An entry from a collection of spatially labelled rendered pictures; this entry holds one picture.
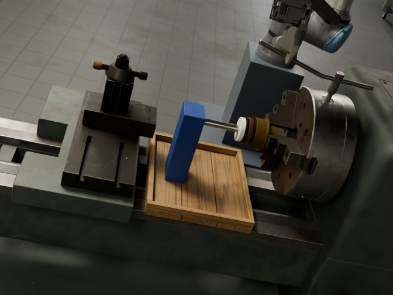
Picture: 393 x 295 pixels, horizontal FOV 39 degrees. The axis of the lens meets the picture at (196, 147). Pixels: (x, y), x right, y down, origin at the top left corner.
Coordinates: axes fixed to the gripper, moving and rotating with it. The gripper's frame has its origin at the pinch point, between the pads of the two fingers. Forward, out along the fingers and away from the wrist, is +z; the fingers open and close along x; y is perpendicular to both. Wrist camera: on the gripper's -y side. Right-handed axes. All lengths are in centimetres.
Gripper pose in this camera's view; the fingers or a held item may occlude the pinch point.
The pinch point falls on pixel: (290, 59)
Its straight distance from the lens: 142.8
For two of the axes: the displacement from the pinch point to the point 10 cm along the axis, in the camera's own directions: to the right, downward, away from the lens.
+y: -9.6, -1.9, -1.9
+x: 1.5, 2.1, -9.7
